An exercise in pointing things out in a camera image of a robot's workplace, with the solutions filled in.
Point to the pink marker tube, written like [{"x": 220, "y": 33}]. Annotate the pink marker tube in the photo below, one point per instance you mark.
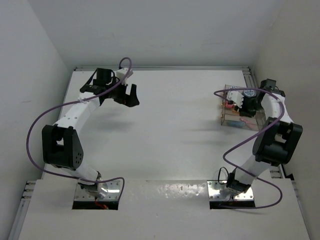
[{"x": 229, "y": 105}]

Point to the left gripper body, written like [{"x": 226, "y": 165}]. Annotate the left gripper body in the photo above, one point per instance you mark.
[{"x": 118, "y": 94}]

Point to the metal base plate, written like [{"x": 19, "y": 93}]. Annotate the metal base plate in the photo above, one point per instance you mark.
[
  {"x": 218, "y": 192},
  {"x": 110, "y": 190}
]

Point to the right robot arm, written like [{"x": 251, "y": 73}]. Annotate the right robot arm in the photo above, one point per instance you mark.
[{"x": 278, "y": 141}]

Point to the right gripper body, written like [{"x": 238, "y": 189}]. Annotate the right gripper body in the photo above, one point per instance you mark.
[{"x": 249, "y": 107}]

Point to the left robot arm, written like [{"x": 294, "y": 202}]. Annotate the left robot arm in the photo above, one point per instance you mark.
[{"x": 61, "y": 145}]

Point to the clear acrylic organizer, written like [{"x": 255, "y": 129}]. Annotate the clear acrylic organizer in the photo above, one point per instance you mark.
[{"x": 233, "y": 116}]

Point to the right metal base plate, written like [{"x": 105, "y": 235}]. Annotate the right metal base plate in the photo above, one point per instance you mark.
[{"x": 218, "y": 192}]

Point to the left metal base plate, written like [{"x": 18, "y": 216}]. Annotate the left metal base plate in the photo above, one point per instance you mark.
[{"x": 110, "y": 190}]

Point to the blue stapler case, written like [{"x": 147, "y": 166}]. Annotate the blue stapler case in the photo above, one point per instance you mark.
[{"x": 235, "y": 124}]

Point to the pink stapler case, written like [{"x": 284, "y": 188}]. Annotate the pink stapler case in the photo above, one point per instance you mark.
[{"x": 249, "y": 124}]

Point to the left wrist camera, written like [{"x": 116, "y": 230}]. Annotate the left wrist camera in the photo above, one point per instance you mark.
[{"x": 123, "y": 74}]

